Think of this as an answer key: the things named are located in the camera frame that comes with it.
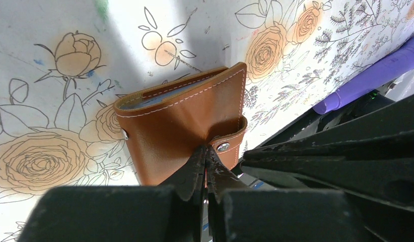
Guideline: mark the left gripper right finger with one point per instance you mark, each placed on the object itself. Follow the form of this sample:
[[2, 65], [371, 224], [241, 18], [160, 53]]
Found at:
[[238, 212]]

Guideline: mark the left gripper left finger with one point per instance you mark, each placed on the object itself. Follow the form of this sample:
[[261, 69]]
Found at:
[[170, 211]]

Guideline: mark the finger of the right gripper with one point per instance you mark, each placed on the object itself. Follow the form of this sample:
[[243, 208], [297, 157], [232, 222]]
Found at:
[[377, 177], [394, 120]]

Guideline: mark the brown leather card holder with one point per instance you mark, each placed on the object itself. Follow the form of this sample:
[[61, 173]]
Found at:
[[163, 125]]

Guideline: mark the purple marker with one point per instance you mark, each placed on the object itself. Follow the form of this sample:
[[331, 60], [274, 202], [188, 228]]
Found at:
[[388, 68]]

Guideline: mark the floral tablecloth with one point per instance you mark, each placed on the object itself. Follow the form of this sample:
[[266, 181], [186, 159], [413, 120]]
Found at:
[[64, 63]]

